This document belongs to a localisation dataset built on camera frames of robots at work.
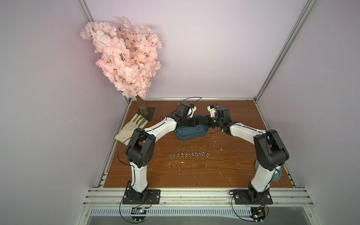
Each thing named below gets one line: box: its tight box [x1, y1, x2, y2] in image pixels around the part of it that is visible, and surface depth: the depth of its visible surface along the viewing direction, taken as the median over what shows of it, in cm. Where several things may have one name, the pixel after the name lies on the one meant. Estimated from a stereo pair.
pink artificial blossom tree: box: [79, 16, 162, 117], surface depth 71 cm
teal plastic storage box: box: [175, 114, 210, 141], surface depth 102 cm
